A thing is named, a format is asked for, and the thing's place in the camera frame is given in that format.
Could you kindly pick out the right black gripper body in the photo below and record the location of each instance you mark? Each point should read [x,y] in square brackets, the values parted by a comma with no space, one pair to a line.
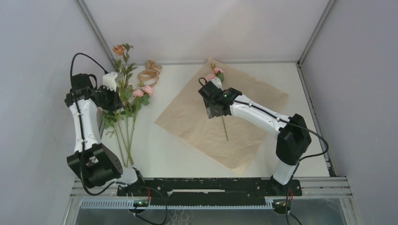
[211,112]

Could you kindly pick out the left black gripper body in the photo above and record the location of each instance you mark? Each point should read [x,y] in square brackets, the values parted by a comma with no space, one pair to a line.
[108,98]

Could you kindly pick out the pink rose stem bunch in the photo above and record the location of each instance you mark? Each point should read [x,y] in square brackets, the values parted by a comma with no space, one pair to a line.
[122,122]

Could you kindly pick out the orange rose stem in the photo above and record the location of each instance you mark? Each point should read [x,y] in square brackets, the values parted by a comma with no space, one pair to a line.
[125,70]

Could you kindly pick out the beige wrapping paper sheet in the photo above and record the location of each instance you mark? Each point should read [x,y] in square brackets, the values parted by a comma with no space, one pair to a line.
[186,117]

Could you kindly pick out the tan ribbon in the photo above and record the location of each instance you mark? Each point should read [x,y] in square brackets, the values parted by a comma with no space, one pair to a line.
[150,76]

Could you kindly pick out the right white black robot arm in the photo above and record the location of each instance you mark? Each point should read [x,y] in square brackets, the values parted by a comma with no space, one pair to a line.
[291,133]

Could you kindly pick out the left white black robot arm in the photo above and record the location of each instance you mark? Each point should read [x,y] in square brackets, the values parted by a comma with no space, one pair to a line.
[94,163]

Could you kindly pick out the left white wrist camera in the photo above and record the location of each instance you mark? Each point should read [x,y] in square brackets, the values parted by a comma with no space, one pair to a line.
[110,81]

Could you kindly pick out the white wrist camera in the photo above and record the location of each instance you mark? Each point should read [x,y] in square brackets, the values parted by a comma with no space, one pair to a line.
[217,82]
[110,81]

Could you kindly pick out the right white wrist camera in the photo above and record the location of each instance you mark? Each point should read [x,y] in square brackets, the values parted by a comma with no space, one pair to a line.
[217,82]

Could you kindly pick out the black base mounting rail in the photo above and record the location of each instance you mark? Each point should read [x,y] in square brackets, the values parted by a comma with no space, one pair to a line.
[214,191]

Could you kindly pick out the white slotted cable duct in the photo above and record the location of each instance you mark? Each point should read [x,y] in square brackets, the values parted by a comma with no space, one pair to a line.
[141,204]

